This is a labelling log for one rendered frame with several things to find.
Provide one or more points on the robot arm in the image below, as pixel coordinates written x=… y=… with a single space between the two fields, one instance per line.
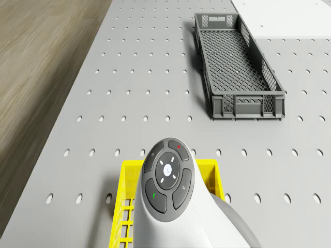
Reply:
x=181 y=227

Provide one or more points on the dark grey basket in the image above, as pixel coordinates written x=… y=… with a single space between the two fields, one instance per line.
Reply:
x=232 y=64

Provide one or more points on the yellow basket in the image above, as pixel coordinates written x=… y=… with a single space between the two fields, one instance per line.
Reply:
x=118 y=219

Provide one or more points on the white board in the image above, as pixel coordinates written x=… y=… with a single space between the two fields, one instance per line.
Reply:
x=284 y=18

